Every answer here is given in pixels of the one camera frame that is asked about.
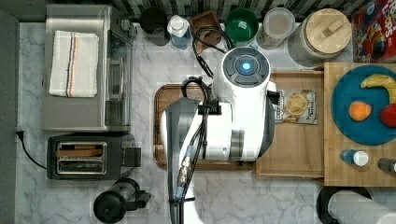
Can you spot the blue round plate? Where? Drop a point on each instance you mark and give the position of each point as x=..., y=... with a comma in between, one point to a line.
x=347, y=90

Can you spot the clear container with plastic lid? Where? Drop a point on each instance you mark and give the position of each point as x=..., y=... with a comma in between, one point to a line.
x=277, y=25

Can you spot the blue shaker with white lid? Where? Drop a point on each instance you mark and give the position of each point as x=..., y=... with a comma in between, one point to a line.
x=351, y=156

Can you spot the dark pepper shaker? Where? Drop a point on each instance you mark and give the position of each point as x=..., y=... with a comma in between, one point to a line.
x=387, y=165

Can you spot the Froot Loops cereal box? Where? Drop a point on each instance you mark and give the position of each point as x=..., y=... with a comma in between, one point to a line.
x=374, y=32

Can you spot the black round canister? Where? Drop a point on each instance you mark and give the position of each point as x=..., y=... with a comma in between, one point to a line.
x=153, y=21

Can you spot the yellow banana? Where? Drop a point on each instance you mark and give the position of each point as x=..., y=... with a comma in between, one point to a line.
x=383, y=81

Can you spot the light wooden open drawer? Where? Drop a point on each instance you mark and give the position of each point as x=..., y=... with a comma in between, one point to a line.
x=297, y=149

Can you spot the green mug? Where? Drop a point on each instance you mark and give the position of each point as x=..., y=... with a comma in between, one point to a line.
x=241, y=26

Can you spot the red toy apple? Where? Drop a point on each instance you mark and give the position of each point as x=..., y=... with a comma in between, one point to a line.
x=388, y=116

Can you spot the blue bottle with white cap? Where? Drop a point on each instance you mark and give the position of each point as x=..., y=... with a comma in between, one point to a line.
x=179, y=31

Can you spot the white striped kitchen towel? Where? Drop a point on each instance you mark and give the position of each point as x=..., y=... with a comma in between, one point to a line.
x=74, y=65

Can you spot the paper towel roll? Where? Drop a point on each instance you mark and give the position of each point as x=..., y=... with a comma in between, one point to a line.
x=351, y=205

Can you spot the orange toy fruit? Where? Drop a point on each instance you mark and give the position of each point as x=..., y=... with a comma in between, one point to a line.
x=359, y=110

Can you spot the stainless steel toaster oven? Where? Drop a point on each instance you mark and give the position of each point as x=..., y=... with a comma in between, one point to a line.
x=110, y=109

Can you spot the black coffee grinder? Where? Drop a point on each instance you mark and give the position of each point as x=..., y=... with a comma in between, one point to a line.
x=125, y=195

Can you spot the jar with wooden lid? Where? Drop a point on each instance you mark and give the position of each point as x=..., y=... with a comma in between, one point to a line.
x=320, y=37

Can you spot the black two-slot toaster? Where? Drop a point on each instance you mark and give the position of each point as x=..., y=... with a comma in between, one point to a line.
x=92, y=156

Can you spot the wooden utensil holder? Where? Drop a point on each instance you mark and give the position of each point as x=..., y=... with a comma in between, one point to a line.
x=206, y=19

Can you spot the bag of potato chips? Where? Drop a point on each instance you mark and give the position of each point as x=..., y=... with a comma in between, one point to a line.
x=296, y=106

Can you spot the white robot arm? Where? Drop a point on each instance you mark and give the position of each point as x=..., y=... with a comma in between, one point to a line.
x=230, y=119

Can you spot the dark wooden cutting board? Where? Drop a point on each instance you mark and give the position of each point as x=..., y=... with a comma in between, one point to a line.
x=164, y=96

